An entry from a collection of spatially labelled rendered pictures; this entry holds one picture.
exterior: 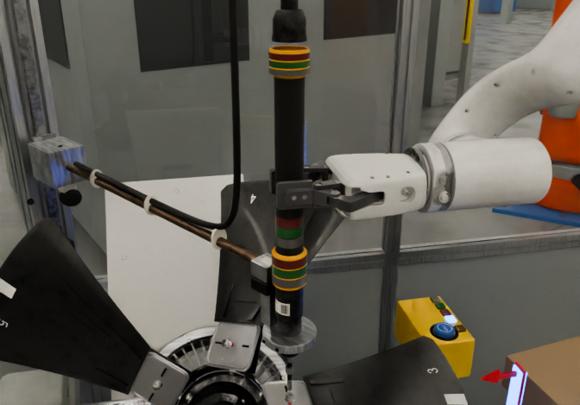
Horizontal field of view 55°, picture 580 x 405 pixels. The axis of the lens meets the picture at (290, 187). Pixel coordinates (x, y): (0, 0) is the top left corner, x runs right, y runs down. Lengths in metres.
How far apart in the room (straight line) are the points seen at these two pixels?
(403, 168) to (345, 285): 0.97
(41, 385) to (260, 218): 0.42
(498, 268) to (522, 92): 1.07
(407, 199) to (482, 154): 0.10
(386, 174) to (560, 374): 0.73
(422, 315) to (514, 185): 0.56
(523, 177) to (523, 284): 1.16
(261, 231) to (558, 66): 0.45
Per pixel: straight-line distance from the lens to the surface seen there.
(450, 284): 1.73
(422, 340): 0.94
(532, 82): 0.75
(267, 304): 0.73
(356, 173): 0.64
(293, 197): 0.62
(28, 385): 0.98
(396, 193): 0.64
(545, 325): 2.00
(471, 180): 0.68
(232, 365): 0.80
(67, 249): 0.79
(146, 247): 1.06
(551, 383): 1.24
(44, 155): 1.14
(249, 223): 0.87
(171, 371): 0.79
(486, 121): 0.80
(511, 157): 0.71
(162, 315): 1.04
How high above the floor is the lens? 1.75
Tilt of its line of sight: 22 degrees down
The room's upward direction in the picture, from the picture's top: straight up
